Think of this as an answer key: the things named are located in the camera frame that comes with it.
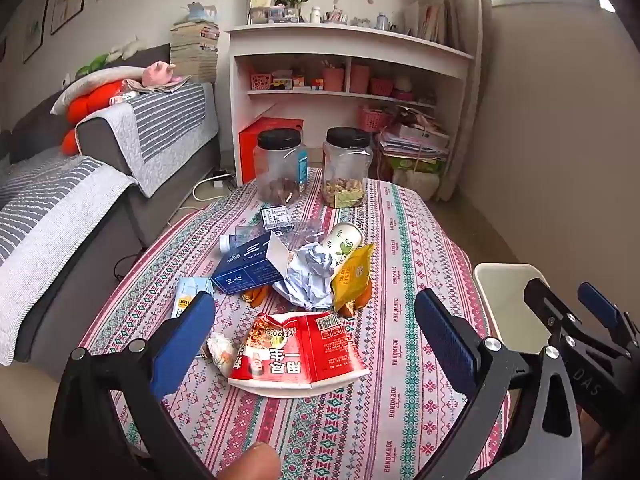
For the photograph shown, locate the pink plastic basket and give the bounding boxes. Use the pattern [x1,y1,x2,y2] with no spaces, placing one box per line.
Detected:
[357,106,393,133]

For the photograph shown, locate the white shelf unit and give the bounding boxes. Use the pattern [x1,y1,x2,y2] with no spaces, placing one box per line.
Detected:
[225,0,476,191]

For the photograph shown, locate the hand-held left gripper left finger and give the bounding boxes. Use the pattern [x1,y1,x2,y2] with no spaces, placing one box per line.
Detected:
[50,290,217,480]

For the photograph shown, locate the white cable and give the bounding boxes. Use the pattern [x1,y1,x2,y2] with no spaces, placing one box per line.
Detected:
[192,175,221,202]

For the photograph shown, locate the red noodle bowl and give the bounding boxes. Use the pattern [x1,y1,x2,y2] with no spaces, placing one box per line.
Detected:
[227,310,372,398]

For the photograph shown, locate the black cable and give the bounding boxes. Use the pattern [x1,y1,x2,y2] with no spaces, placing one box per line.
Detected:
[114,252,146,281]

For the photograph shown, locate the pink container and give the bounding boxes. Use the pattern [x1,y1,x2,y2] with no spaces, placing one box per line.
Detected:
[349,64,371,93]

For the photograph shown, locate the white paper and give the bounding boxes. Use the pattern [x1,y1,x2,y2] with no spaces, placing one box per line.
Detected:
[272,241,337,309]

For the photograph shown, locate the stack of papers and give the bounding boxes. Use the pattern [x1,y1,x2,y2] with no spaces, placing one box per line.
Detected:
[377,107,451,161]

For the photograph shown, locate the clear plastic jar black lid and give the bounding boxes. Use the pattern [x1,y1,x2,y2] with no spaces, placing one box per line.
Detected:
[321,127,374,209]

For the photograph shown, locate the yellow snack packet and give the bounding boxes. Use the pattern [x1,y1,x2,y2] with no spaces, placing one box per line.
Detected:
[331,243,376,313]

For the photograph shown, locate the striped quilted armrest cover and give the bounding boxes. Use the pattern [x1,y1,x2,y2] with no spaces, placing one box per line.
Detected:
[75,81,221,198]

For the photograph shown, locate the small crumpled white wrapper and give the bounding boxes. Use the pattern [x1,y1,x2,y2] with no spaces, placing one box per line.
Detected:
[206,332,236,376]

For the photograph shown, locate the small potted plant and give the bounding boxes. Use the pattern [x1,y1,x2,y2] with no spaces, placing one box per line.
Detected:
[277,0,308,21]

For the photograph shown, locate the light blue snack packet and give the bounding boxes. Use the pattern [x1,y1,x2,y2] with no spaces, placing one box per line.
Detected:
[171,277,215,321]

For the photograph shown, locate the white paper cup green leaves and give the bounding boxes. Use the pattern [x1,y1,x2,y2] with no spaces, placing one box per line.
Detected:
[320,222,364,261]

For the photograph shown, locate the beige curtain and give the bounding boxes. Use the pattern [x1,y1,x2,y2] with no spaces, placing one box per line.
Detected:
[442,0,493,201]

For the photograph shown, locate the red cardboard box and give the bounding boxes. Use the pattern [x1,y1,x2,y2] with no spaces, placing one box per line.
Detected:
[238,116,305,171]

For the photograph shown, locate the white pillow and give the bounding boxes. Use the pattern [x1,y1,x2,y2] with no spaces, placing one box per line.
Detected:
[50,65,151,116]

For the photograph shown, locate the green plush toy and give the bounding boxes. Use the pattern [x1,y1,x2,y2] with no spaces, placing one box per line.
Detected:
[75,52,108,78]

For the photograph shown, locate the pink plush toy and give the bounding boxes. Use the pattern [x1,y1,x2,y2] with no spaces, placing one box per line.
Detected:
[141,60,183,88]

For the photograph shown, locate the orange peel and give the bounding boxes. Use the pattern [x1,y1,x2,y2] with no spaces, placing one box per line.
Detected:
[242,285,273,307]
[342,282,373,318]

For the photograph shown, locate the papers on sofa arm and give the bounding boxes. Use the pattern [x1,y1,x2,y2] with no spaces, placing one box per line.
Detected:
[122,76,191,95]

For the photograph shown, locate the pink pen holder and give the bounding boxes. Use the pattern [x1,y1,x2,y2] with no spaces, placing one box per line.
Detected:
[322,65,346,92]

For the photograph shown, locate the light blue tissue box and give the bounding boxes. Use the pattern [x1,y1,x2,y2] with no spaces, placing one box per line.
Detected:
[187,2,218,23]

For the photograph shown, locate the plastic jar with blue label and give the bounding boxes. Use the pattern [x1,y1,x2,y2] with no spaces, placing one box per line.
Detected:
[252,129,308,206]

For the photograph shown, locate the white plush toy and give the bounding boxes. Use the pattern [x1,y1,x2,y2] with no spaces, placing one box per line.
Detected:
[107,35,141,61]

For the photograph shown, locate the white plastic trash bin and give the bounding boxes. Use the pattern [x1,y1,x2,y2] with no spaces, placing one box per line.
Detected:
[472,262,556,356]

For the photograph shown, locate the crushed clear plastic bottle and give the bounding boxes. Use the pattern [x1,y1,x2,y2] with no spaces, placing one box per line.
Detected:
[218,217,326,256]

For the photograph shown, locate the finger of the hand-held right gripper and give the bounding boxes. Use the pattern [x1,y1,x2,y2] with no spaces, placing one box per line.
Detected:
[577,282,640,356]
[522,276,586,358]

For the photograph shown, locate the orange pillow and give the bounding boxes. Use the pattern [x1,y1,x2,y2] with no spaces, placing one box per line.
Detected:
[60,80,126,156]

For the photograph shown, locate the striped quilted seat cover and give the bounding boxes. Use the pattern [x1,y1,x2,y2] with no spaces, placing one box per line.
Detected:
[0,155,138,367]

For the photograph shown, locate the person's left hand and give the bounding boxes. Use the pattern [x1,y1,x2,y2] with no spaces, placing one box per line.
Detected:
[216,441,282,480]

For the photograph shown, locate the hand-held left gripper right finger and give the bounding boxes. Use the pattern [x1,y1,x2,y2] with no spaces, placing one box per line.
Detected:
[414,287,583,480]

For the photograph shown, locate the white cloth bag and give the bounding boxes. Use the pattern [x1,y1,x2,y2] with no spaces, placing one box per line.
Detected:
[392,167,441,201]

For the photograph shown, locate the green tissue pack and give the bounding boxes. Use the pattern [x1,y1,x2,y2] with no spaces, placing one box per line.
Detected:
[387,155,446,176]

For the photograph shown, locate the dark blue cardboard box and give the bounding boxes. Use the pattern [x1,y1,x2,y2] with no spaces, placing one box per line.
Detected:
[211,230,293,296]

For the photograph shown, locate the small white printed box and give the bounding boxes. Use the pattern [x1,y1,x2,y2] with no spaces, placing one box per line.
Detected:
[260,205,293,228]

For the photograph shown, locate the stack of books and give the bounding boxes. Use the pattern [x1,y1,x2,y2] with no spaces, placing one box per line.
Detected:
[169,22,221,83]

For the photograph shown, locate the grey sofa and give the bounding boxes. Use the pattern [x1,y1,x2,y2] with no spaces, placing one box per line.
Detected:
[0,42,223,381]

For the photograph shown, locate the upright books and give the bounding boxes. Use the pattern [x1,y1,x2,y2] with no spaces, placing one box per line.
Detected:
[405,0,448,46]

